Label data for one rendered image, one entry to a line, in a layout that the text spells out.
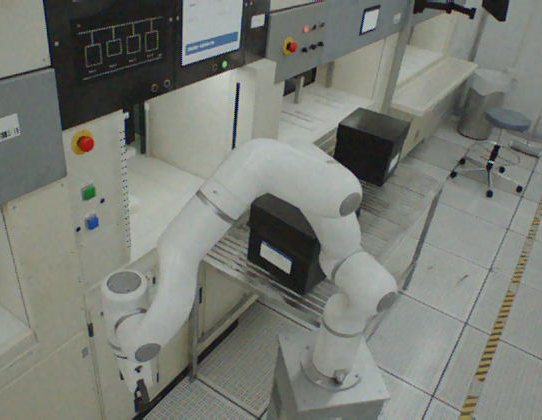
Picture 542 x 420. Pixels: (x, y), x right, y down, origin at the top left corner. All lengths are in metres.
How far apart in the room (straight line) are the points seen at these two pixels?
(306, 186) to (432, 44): 3.78
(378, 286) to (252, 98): 0.89
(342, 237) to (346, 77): 2.24
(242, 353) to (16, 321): 1.27
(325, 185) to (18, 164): 0.70
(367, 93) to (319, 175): 2.34
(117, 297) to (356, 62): 2.55
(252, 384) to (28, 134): 1.62
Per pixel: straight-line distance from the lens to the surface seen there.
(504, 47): 5.69
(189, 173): 2.17
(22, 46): 1.20
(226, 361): 2.53
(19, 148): 1.24
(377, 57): 3.17
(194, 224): 0.89
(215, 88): 1.93
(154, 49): 1.45
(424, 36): 4.64
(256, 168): 0.88
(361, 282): 1.25
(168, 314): 0.89
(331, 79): 3.31
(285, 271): 1.77
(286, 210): 1.72
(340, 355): 1.46
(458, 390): 2.72
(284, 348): 1.60
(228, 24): 1.68
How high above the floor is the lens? 1.96
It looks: 34 degrees down
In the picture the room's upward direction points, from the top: 8 degrees clockwise
